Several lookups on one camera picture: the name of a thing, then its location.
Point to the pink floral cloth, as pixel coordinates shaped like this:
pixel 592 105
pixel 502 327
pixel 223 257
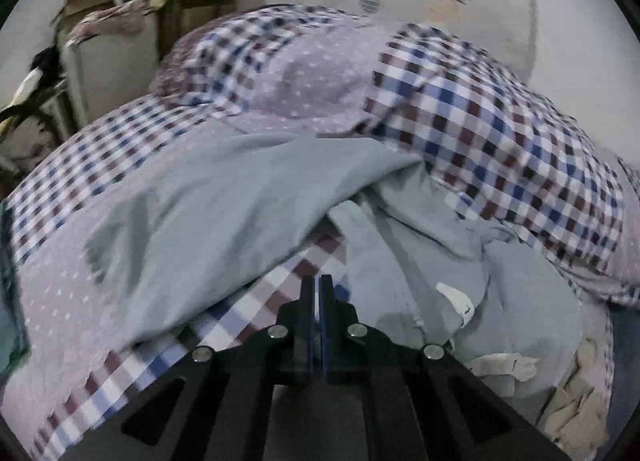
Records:
pixel 110 18

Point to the dark wooden cabinet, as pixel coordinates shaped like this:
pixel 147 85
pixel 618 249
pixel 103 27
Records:
pixel 197 16

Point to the grey-green garment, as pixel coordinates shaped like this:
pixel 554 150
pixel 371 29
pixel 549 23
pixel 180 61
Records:
pixel 225 211

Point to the beige garment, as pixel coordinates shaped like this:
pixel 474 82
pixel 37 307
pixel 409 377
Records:
pixel 575 391

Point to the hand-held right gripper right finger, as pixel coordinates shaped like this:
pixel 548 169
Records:
pixel 327 321

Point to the black object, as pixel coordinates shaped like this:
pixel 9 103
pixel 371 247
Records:
pixel 35 86

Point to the checkered patchwork quilt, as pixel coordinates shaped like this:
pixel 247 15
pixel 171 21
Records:
pixel 450 106

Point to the dark teal cloth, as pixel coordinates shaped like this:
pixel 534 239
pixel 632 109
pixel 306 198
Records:
pixel 10 331

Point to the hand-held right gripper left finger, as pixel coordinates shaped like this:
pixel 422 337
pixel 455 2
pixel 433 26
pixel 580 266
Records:
pixel 306 321

